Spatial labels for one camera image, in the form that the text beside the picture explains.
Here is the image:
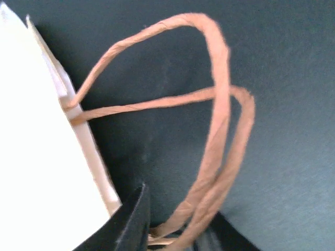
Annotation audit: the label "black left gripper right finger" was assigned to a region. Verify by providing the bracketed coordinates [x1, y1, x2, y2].
[191, 212, 260, 251]

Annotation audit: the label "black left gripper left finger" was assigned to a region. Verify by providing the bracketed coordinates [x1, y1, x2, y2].
[75, 184, 150, 251]

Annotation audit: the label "cream paper bag with handles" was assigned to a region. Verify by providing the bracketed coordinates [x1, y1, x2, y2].
[1, 3, 255, 250]

